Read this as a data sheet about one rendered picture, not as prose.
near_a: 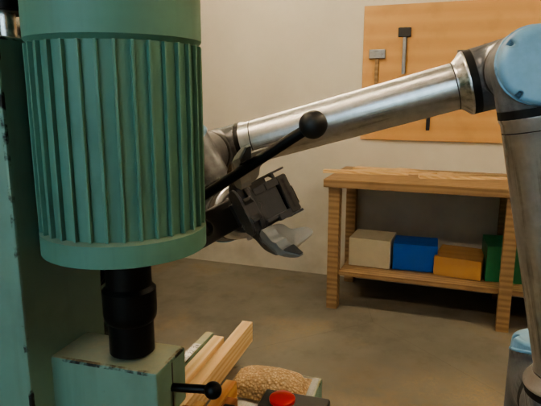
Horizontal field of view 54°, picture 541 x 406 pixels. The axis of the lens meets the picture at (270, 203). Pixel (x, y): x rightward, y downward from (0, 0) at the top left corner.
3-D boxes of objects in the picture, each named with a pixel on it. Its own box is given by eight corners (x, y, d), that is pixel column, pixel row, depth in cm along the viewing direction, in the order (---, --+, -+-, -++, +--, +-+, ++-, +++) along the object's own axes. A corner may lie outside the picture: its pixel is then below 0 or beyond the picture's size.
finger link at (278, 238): (330, 236, 68) (291, 204, 75) (292, 257, 66) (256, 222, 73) (332, 254, 70) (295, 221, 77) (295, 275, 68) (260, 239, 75)
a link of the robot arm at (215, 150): (171, 139, 103) (202, 196, 104) (146, 144, 92) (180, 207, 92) (211, 116, 100) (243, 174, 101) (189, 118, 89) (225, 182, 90)
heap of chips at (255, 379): (299, 408, 80) (299, 391, 79) (222, 394, 83) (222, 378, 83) (311, 379, 88) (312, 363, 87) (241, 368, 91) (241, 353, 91)
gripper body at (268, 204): (282, 163, 75) (258, 176, 87) (231, 188, 73) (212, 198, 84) (307, 211, 76) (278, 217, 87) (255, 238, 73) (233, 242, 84)
